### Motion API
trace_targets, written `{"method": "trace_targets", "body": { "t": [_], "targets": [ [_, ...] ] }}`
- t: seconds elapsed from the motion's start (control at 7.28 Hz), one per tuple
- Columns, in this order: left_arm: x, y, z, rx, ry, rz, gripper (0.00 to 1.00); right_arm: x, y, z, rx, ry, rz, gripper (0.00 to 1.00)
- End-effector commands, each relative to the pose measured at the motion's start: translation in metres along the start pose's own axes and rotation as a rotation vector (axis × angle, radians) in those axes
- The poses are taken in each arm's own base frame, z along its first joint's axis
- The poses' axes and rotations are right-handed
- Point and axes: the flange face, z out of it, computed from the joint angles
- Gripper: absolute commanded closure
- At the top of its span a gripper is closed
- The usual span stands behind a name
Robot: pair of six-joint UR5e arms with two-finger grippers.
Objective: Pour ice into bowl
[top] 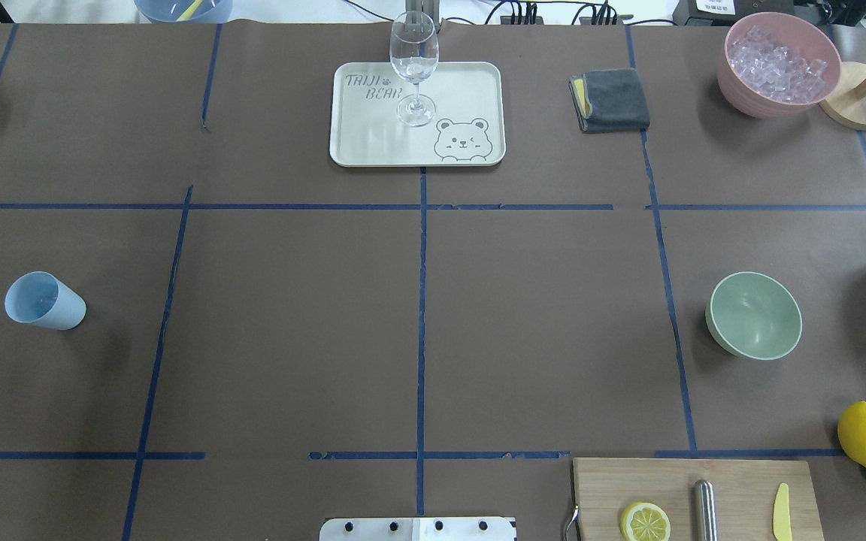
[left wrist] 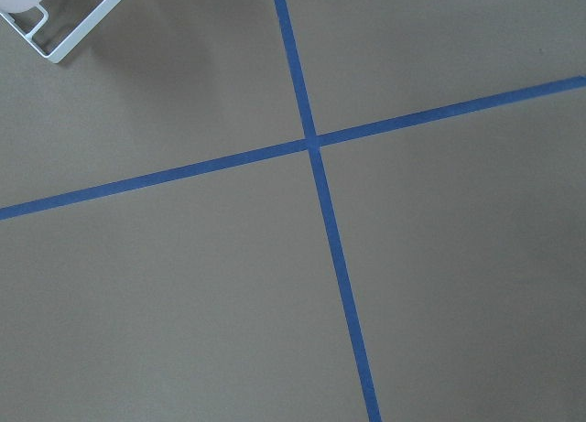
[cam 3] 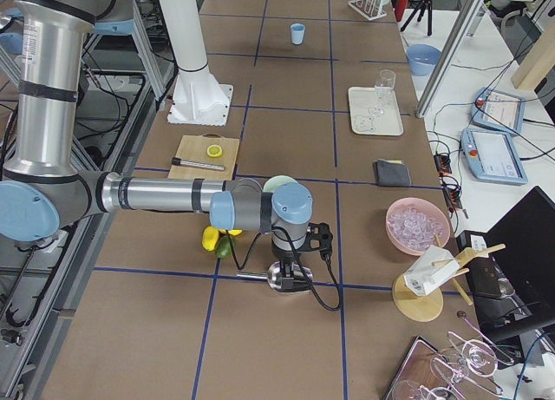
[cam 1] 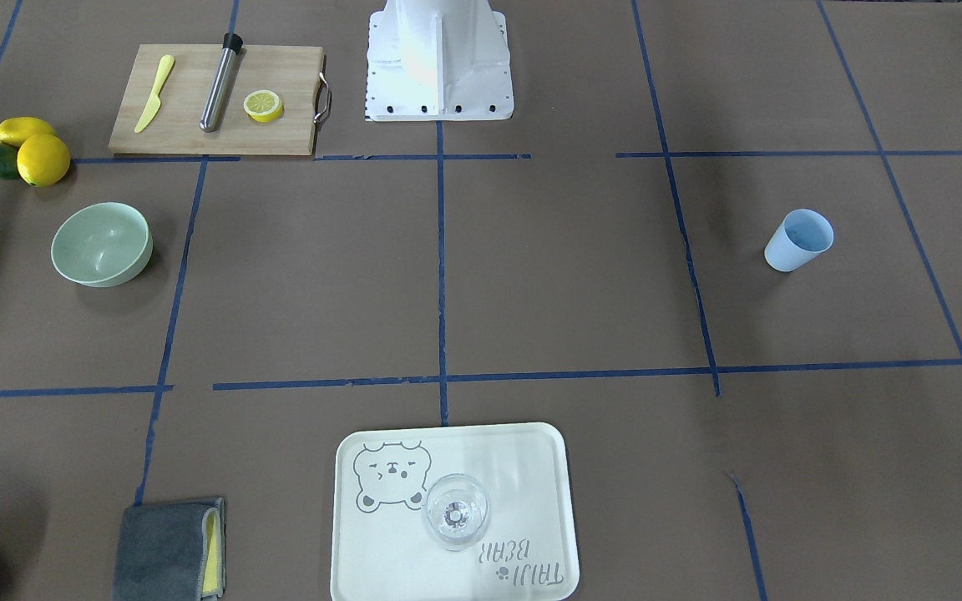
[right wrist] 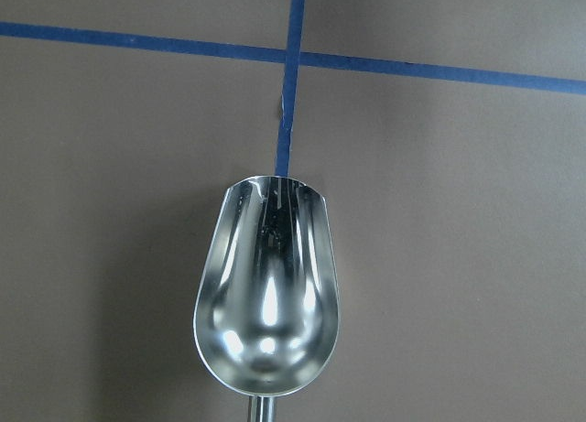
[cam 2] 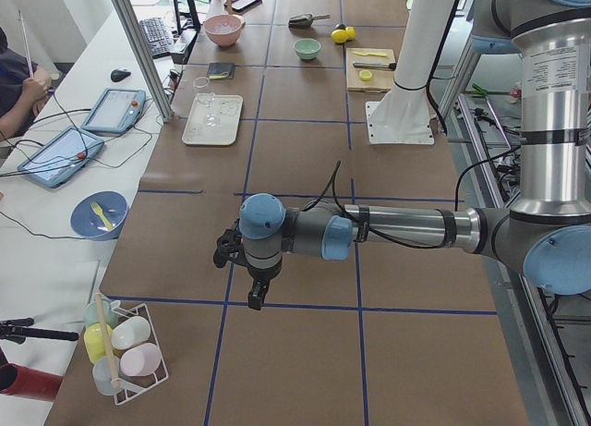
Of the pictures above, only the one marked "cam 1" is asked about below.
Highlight steel muddler black cap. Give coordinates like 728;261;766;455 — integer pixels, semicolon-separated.
199;32;243;133

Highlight wooden cutting board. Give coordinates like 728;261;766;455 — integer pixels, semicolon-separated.
109;44;326;156

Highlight half lemon slice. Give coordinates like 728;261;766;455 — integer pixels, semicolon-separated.
243;90;284;124

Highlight yellow lemon front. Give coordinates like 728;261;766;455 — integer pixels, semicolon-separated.
17;134;72;187

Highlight cream bear tray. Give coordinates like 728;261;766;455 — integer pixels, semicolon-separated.
331;422;580;600

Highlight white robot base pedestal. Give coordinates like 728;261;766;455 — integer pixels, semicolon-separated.
364;1;515;122

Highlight light blue cup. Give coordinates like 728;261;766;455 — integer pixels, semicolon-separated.
764;209;835;273

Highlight yellow lemon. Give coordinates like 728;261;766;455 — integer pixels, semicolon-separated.
17;134;72;187
0;115;58;149

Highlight yellow lemon back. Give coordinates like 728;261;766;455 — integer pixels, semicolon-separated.
0;115;58;149

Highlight green bowl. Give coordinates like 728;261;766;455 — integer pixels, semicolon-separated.
50;202;154;288

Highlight clear wine glass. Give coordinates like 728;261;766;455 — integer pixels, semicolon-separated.
423;474;491;552

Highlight yellow plastic knife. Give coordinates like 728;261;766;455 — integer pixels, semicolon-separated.
134;54;175;134

